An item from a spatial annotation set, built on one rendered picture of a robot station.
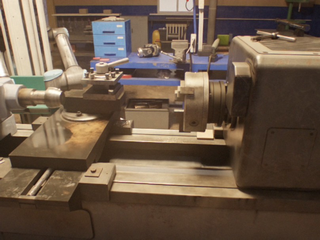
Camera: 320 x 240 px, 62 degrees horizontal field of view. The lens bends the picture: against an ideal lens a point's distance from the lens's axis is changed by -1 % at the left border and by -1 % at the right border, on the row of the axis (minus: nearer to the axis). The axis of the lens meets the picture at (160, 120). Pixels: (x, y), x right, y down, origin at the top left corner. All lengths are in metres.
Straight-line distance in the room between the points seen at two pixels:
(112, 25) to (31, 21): 0.96
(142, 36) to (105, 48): 4.74
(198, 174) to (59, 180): 0.54
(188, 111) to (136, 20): 6.87
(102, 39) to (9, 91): 1.96
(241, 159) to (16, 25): 2.05
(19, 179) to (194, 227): 0.71
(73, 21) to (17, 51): 3.13
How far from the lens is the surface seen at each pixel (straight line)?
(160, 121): 3.23
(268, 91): 0.91
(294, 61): 0.92
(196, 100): 1.02
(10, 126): 1.58
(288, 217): 1.20
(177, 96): 1.09
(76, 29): 5.58
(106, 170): 1.09
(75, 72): 2.30
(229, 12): 8.22
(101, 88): 1.37
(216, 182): 1.10
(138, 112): 3.20
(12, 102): 1.31
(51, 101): 1.23
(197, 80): 1.05
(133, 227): 1.21
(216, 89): 1.08
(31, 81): 2.49
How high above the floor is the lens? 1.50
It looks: 25 degrees down
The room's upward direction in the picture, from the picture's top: straight up
